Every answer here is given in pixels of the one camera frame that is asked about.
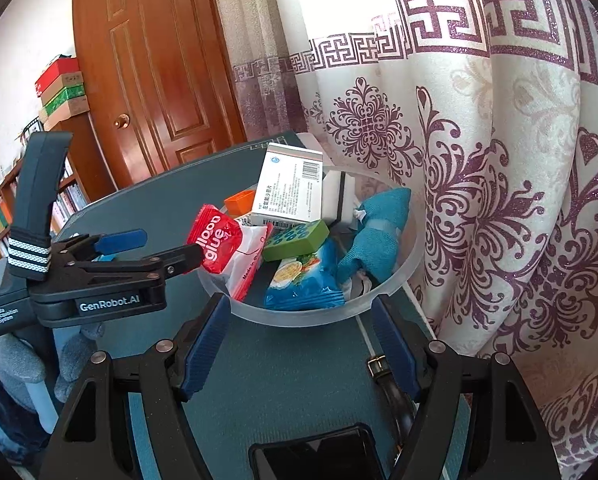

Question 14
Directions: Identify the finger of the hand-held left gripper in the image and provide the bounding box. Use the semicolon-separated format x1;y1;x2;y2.
51;229;148;266
71;242;204;286

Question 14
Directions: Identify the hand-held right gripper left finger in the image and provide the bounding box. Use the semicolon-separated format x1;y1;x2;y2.
39;292;232;480

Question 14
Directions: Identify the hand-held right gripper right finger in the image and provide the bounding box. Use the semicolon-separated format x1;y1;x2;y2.
371;295;562;480

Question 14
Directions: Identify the red and white packet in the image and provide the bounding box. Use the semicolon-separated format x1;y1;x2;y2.
186;204;274;302

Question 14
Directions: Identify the orange box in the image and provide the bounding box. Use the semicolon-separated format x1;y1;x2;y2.
224;191;257;218

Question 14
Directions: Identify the clear plastic bowl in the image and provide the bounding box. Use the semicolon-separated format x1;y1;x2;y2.
196;160;420;328

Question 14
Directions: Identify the white medicine box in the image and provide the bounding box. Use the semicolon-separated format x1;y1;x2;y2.
250;142;324;228

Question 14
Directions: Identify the person's left hand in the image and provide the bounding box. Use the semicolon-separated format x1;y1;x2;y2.
0;322;104;403

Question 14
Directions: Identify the black belt brass buckle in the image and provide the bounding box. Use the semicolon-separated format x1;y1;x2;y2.
365;354;420;456

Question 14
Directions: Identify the wooden bookshelf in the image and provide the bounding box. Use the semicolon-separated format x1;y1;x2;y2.
0;110;117;286

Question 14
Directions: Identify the green cardboard box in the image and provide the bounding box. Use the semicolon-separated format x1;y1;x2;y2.
40;85;87;116

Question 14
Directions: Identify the teal cloth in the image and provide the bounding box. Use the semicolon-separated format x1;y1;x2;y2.
335;187;412;286

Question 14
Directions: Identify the blue cracker packet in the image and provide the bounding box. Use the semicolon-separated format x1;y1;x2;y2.
264;240;347;311

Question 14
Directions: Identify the red cardboard box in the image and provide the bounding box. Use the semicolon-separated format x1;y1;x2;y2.
35;57;82;98

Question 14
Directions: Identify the black smartphone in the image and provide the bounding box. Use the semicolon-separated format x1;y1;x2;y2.
249;424;376;480

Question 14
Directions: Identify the brown wooden door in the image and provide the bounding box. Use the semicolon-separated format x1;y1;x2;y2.
73;0;247;191

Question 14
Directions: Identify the white purple patterned curtain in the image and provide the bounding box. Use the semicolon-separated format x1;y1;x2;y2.
209;0;598;461

